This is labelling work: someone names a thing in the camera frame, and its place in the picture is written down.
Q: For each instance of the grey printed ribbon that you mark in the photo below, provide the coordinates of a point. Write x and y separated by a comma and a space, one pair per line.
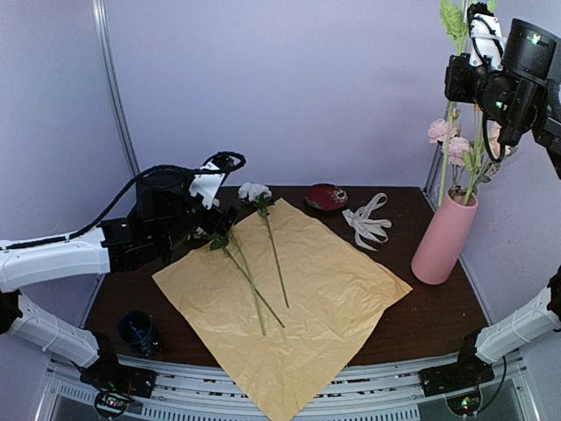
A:
368, 231

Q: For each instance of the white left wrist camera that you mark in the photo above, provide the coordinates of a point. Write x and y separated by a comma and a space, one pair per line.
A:
206, 186

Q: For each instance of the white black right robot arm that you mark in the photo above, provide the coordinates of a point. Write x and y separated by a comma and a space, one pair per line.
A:
516, 83

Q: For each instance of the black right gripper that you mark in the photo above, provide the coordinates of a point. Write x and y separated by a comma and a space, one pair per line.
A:
457, 87

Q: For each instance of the lilac pink flower stem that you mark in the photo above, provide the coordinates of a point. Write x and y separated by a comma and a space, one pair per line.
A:
231, 248

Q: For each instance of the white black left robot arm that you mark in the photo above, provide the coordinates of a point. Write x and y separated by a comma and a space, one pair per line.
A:
172, 203

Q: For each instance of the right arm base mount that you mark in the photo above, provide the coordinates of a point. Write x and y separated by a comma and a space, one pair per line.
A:
459, 384

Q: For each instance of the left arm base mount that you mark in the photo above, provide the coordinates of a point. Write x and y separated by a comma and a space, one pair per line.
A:
117, 385

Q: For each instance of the orange yellow wrapping paper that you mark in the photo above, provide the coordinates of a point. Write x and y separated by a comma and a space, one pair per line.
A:
337, 296

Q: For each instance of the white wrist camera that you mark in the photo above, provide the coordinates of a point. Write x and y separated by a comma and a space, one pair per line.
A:
206, 186
486, 40

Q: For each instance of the left aluminium frame post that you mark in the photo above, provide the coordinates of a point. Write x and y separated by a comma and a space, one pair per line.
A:
116, 103

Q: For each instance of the dark blue cup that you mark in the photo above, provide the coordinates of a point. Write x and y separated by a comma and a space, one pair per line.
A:
136, 329

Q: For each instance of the light pink rose stem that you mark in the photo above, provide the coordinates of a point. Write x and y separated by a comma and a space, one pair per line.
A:
491, 162

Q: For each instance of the pink cylindrical vase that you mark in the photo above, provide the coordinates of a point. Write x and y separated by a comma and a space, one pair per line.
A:
444, 239

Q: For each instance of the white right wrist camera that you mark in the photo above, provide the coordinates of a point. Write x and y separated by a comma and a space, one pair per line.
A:
486, 40

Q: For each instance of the white blue flower stem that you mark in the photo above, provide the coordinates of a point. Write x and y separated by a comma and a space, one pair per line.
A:
453, 19

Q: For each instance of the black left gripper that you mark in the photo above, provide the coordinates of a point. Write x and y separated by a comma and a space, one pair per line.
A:
214, 224

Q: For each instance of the orange flower stem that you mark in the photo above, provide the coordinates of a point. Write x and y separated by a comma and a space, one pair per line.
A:
474, 157

